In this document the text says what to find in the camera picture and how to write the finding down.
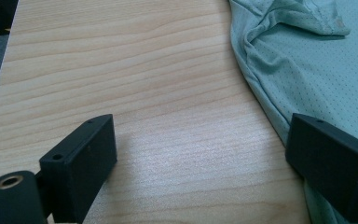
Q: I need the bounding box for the green t-shirt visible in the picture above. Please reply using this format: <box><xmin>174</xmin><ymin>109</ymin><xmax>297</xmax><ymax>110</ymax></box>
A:
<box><xmin>228</xmin><ymin>0</ymin><xmax>358</xmax><ymax>224</ymax></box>

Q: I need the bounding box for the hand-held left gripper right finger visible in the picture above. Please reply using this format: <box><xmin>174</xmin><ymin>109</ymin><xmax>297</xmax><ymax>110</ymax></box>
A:
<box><xmin>284</xmin><ymin>112</ymin><xmax>358</xmax><ymax>224</ymax></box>

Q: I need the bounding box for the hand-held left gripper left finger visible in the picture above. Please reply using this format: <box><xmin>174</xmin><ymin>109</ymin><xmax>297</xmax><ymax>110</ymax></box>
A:
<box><xmin>39</xmin><ymin>113</ymin><xmax>118</xmax><ymax>224</ymax></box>

